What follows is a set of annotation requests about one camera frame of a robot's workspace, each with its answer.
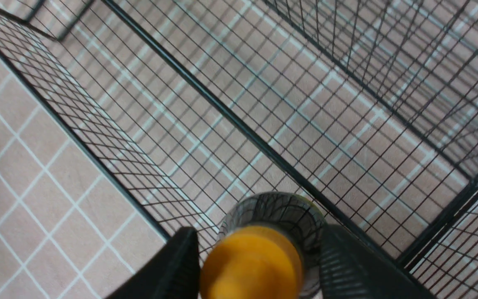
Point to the black wire mesh rack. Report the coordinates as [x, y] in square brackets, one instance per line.
[367, 107]

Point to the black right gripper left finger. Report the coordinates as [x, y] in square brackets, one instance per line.
[173, 273]

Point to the dark sauce bottle orange cap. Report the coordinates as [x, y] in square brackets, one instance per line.
[268, 248]

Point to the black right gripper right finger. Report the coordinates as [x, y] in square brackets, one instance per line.
[350, 270]

